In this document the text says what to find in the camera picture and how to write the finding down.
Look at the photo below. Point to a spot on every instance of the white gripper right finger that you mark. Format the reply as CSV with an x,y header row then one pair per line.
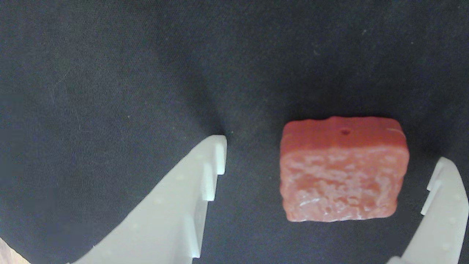
x,y
447,227

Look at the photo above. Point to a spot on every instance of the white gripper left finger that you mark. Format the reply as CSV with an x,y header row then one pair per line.
x,y
165,220

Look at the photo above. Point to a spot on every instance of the reddish brown block toy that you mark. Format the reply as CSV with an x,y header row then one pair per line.
x,y
344,172

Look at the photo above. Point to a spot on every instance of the black cloth desk mat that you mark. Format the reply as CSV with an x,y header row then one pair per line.
x,y
110,73

